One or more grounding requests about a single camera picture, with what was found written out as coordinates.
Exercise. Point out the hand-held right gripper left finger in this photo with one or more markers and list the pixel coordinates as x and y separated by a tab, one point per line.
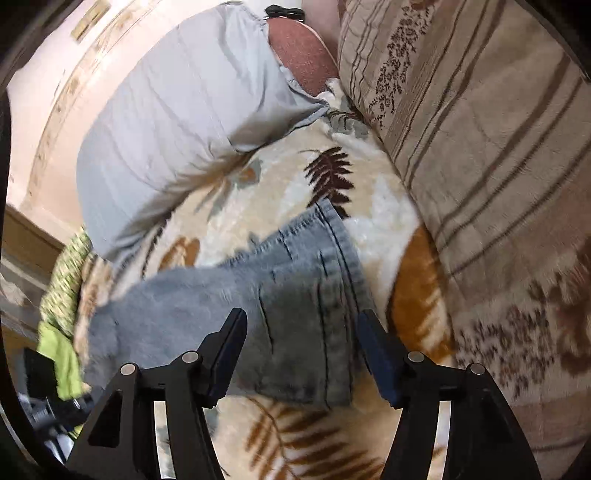
226	355

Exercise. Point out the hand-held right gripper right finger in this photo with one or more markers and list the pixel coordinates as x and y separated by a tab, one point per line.
376	355

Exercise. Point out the grey denim pants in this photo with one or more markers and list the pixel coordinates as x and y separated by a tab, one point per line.
286	314

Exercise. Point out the leaf print blanket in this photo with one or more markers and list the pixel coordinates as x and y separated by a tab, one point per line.
383	217

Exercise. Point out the plain green cloth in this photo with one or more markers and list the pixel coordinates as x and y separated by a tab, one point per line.
60	355

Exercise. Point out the green patterned pillow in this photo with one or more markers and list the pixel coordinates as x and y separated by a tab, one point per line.
69	272

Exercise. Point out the dark blurred object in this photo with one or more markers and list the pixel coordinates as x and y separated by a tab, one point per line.
41	369

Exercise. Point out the striped floral cushion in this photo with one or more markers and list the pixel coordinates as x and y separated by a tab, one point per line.
485	138

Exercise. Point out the grey pillow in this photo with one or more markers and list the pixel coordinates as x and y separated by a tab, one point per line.
184	115

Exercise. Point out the small black object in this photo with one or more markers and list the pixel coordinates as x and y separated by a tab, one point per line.
284	11

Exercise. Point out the beige wall switch plate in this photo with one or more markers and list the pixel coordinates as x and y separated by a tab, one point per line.
85	28
100	7

